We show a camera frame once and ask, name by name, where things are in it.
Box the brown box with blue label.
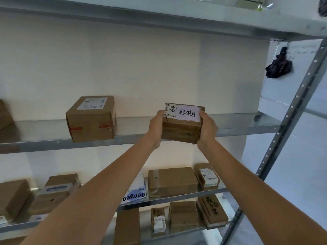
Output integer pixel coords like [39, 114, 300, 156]
[28, 173, 80, 216]

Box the whiteboard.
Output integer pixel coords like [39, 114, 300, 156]
[260, 39, 324, 118]

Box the black bag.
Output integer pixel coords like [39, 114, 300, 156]
[265, 47, 293, 79]

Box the tall plain brown box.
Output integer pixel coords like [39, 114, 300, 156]
[113, 208, 141, 245]

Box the grey metal shelving rack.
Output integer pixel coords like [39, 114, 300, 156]
[0, 0, 327, 245]

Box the narrow box with printed label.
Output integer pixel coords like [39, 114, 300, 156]
[150, 207, 170, 236]

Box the pale green object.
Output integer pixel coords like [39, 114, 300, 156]
[235, 0, 273, 12]

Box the brown folded-top box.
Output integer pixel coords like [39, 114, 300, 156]
[168, 201, 199, 234]

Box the brown box with dark logo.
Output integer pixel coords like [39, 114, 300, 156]
[196, 194, 229, 230]

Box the white flat packet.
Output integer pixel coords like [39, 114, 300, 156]
[28, 214, 49, 223]

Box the person's right hand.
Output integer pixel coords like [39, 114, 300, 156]
[196, 111, 219, 150]

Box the person's left forearm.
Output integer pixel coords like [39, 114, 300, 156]
[20, 139, 162, 245]

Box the person's right forearm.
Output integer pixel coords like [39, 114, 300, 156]
[197, 138, 327, 245]

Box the white box with blue print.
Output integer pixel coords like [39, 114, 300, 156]
[120, 173, 148, 203]

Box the small box with white label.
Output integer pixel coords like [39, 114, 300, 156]
[194, 164, 221, 191]

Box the wide brown taped box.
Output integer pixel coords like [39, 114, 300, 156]
[148, 167, 199, 198]

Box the brown box with handwritten label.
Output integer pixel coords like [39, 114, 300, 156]
[161, 103, 205, 145]

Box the plain brown cardboard box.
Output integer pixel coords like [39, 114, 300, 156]
[0, 99, 14, 130]

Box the cardboard box with red tape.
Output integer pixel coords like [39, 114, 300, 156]
[66, 96, 117, 143]

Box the person's left hand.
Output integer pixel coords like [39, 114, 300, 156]
[146, 110, 167, 151]

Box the large taped brown box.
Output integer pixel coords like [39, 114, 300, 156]
[0, 179, 32, 223]

